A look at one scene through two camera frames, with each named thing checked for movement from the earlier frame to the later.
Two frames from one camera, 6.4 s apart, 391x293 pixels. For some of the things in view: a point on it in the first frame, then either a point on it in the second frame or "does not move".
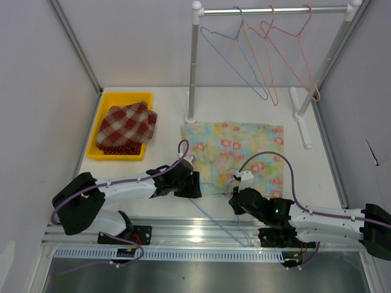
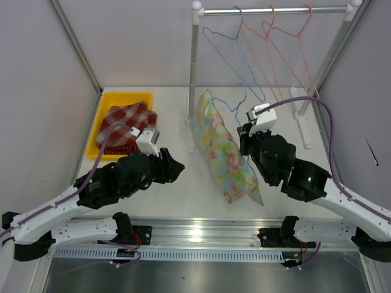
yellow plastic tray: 110,99 does not move
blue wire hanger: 235,193 → 234,110
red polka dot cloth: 131,149 does not move
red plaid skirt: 129,124 does not move
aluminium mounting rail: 201,233 does not move
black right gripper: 232,202 → 245,138
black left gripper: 193,190 → 169,168
